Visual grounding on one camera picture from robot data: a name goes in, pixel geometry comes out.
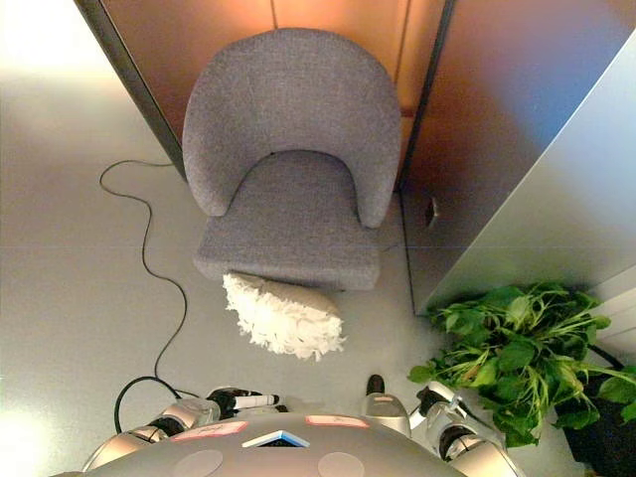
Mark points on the grey fabric armchair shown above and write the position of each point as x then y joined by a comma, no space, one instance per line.
293,99

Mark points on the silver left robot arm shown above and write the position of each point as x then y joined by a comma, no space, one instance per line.
181,416

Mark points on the black plant pot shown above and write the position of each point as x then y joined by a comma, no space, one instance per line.
601,432

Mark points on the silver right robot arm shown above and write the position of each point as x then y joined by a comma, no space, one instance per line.
477,447

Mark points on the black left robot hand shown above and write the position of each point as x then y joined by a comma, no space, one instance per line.
233,400

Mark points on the silver robot torso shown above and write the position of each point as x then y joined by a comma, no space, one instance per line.
278,459

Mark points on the white cabinet panel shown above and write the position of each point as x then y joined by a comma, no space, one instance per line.
546,189

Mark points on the silver right robot leg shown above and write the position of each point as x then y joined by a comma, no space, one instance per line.
385,415

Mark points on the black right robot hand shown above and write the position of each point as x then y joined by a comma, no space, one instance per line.
433,395

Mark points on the white fringed pillow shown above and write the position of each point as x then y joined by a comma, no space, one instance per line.
285,325

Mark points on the green leafy plant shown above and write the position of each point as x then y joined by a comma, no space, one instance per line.
517,358

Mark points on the black right robot foot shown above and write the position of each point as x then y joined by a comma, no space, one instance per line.
375,384

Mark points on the orange wooden panel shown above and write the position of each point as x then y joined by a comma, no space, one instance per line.
343,22

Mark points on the dark frame post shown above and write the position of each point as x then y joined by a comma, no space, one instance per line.
134,84
427,89

